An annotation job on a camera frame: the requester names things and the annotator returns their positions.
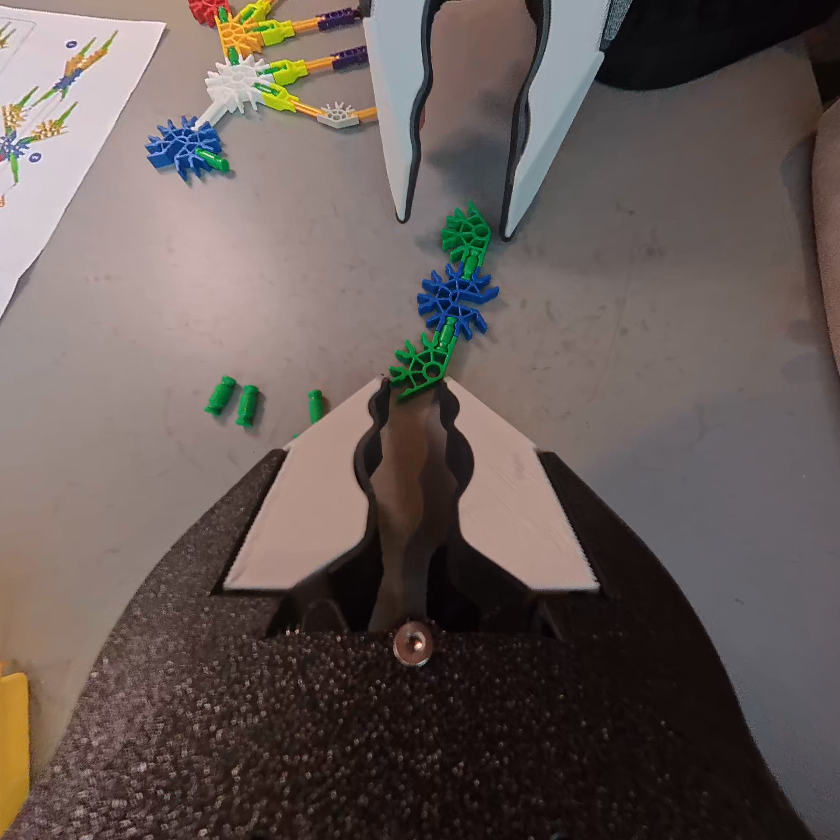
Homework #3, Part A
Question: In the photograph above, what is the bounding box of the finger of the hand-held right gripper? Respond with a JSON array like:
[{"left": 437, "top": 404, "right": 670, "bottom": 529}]
[
  {"left": 363, "top": 0, "right": 437, "bottom": 225},
  {"left": 499, "top": 0, "right": 613, "bottom": 242}
]

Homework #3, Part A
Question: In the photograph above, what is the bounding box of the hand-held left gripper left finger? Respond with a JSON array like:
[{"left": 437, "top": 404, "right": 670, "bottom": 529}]
[{"left": 223, "top": 377, "right": 392, "bottom": 631}]

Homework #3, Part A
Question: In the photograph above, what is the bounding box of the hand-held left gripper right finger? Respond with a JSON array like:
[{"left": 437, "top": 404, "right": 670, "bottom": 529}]
[{"left": 432, "top": 377, "right": 605, "bottom": 630}]

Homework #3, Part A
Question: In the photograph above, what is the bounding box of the green fan connector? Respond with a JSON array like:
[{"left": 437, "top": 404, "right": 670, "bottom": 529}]
[
  {"left": 441, "top": 200, "right": 493, "bottom": 263},
  {"left": 388, "top": 331, "right": 455, "bottom": 403}
]

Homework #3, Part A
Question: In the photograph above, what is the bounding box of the multicoloured construction toy model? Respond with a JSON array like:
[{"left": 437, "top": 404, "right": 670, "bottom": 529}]
[{"left": 187, "top": 0, "right": 378, "bottom": 129}]

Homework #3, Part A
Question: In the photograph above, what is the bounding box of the blue snowflake connector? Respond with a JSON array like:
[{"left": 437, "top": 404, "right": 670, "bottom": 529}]
[
  {"left": 146, "top": 117, "right": 223, "bottom": 181},
  {"left": 416, "top": 262, "right": 501, "bottom": 341}
]

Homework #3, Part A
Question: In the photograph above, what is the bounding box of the yellow plastic bin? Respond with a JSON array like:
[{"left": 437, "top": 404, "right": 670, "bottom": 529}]
[{"left": 0, "top": 659, "right": 32, "bottom": 815}]

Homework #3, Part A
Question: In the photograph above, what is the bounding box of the grey desk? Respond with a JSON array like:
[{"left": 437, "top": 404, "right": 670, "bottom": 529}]
[{"left": 0, "top": 0, "right": 840, "bottom": 840}]

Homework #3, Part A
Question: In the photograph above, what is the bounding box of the person's beige jacket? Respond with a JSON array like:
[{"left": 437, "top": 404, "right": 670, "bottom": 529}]
[{"left": 810, "top": 98, "right": 840, "bottom": 375}]

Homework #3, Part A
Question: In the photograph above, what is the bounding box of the white instruction sheet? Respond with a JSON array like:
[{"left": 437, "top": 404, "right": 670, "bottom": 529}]
[{"left": 0, "top": 20, "right": 166, "bottom": 319}]

